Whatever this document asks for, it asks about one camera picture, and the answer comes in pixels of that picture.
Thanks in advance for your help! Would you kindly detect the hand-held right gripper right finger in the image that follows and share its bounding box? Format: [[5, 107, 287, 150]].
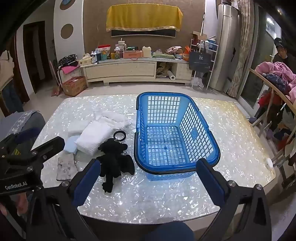
[[196, 158, 272, 241]]

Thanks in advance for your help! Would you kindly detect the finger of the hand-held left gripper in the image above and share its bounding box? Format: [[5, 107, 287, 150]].
[[30, 136, 65, 163], [15, 128, 42, 145]]

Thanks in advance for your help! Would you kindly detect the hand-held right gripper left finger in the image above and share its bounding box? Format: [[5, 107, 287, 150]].
[[25, 159, 102, 241]]

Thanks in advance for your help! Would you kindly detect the light blue cloth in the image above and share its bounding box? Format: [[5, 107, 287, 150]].
[[63, 135, 79, 154]]

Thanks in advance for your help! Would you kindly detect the white thin towel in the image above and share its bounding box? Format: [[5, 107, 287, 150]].
[[68, 120, 93, 137]]

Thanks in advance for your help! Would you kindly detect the black plush toy with ring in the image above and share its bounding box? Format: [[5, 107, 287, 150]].
[[96, 130, 135, 193]]

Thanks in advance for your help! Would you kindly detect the white quilted towel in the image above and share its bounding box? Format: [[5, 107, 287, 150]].
[[76, 121, 114, 156]]

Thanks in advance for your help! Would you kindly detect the blue plastic basket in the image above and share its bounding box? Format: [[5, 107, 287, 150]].
[[134, 92, 221, 181]]

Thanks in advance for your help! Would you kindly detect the white fluffy towel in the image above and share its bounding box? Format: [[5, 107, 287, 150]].
[[94, 110, 132, 133]]

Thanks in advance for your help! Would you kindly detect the grey patterned pouch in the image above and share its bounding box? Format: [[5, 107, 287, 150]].
[[57, 153, 78, 181]]

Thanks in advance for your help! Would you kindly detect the person's leg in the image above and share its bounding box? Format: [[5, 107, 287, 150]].
[[146, 221, 195, 241]]

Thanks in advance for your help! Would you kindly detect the brown cardboard box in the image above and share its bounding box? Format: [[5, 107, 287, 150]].
[[61, 76, 88, 97]]

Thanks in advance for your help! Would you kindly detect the pink cloth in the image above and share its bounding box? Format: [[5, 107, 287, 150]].
[[60, 65, 80, 75]]

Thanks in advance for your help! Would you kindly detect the dark wooden door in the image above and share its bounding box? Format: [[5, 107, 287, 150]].
[[23, 21, 48, 94]]

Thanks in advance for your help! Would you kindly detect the black patterned bag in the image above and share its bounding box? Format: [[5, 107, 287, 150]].
[[58, 54, 78, 67]]

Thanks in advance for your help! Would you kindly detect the tissue box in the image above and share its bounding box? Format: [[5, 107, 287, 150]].
[[79, 53, 97, 66]]

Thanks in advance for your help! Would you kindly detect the wooden chair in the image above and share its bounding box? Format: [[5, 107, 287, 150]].
[[249, 68, 296, 167]]

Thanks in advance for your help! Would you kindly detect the white plastic bag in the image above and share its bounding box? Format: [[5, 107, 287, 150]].
[[191, 76, 205, 89]]

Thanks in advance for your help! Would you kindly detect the cream television cabinet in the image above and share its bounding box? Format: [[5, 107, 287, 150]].
[[80, 57, 193, 85]]

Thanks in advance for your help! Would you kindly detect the pink box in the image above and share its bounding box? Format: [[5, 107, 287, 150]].
[[123, 50, 142, 59]]

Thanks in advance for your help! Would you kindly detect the dark tote bag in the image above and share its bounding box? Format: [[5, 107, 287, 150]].
[[189, 41, 212, 72]]

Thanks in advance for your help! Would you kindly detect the pile of clothes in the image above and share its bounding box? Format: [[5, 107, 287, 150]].
[[254, 61, 296, 149]]

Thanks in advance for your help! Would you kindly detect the white metal rack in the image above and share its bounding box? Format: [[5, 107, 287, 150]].
[[190, 37, 219, 90]]

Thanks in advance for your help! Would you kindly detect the standing air conditioner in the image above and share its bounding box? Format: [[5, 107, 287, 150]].
[[207, 3, 240, 92]]

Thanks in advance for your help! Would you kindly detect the patterned curtain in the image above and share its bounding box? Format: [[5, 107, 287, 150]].
[[228, 0, 255, 98]]

